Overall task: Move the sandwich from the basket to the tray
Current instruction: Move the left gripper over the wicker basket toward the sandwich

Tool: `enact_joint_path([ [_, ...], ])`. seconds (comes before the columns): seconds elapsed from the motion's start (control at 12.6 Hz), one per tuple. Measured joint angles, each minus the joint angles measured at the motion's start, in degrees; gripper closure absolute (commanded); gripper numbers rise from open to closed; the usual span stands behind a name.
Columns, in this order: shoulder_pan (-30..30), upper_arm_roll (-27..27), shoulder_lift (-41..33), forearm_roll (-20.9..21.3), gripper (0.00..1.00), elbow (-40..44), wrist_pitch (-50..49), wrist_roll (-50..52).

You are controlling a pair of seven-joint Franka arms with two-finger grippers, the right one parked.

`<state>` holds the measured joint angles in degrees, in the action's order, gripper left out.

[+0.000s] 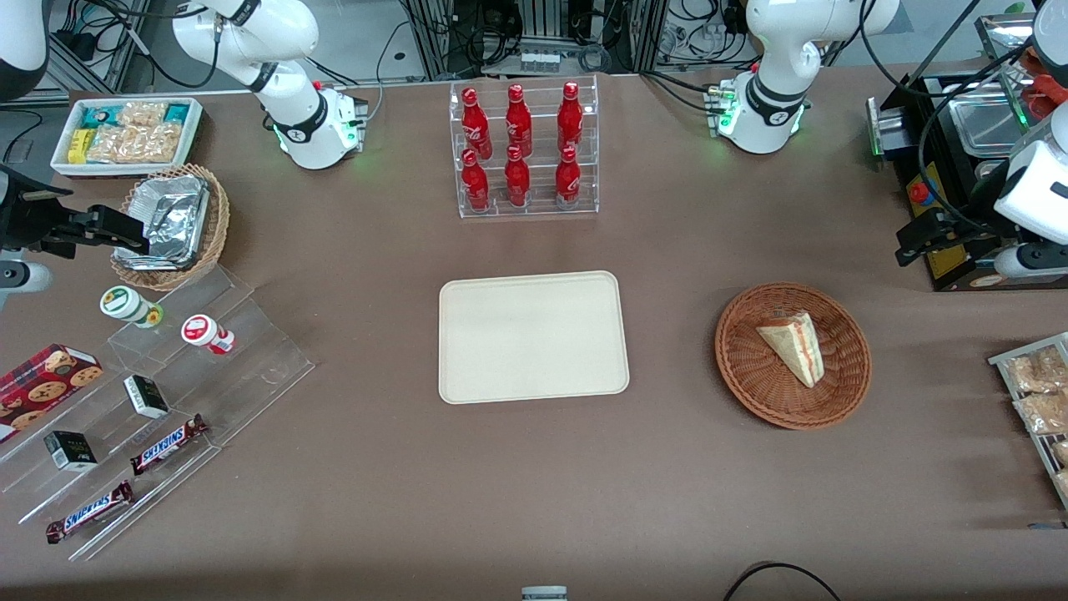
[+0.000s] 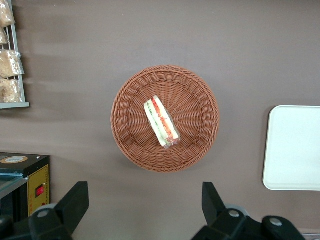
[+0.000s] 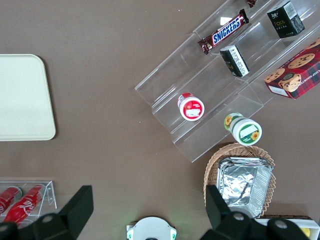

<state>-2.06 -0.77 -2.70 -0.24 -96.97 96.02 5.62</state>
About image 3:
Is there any clear acrylic bottle rack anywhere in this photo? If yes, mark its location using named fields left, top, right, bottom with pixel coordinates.
left=0, top=180, right=58, bottom=226

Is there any red lidded white jar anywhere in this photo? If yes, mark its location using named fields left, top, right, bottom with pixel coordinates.
left=177, top=92, right=205, bottom=122

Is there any clear acrylic stepped shelf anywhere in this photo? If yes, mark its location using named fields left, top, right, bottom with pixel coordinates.
left=134, top=0, right=320, bottom=164

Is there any red cola bottle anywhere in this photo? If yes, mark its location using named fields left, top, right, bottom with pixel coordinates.
left=3, top=184, right=46, bottom=224
left=0, top=186, right=23, bottom=216

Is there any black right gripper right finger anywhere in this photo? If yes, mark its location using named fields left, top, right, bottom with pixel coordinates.
left=201, top=184, right=256, bottom=240

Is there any white rectangular snack bin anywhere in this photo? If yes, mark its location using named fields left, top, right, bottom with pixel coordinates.
left=256, top=214, right=320, bottom=240

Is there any small black product box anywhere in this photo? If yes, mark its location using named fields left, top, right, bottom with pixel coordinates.
left=266, top=0, right=306, bottom=39
left=219, top=44, right=250, bottom=78

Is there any aluminium foil container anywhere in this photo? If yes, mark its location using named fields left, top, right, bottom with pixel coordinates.
left=216, top=156, right=274, bottom=218

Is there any red tartan cookie box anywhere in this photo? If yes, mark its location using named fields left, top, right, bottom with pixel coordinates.
left=264, top=37, right=320, bottom=100

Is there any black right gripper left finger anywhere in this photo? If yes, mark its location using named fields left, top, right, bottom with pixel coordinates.
left=31, top=185, right=94, bottom=240

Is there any green lidded sunflower jar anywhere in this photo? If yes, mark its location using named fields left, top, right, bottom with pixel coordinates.
left=223, top=112, right=263, bottom=146

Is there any light tan wicker basket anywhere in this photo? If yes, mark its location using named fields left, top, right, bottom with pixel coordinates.
left=203, top=142, right=277, bottom=218

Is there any beige plastic tray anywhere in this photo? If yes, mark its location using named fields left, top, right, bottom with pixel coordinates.
left=0, top=53, right=57, bottom=142

